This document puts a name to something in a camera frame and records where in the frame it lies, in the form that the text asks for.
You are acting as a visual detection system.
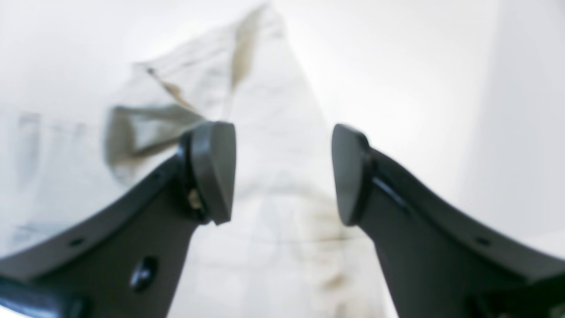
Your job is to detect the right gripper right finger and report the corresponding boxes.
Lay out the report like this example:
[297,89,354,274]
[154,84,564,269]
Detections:
[331,124,565,318]

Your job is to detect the beige t-shirt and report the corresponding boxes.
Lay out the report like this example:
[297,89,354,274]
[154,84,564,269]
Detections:
[1,0,396,318]

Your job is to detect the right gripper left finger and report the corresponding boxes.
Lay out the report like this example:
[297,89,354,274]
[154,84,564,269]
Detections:
[0,121,236,318]

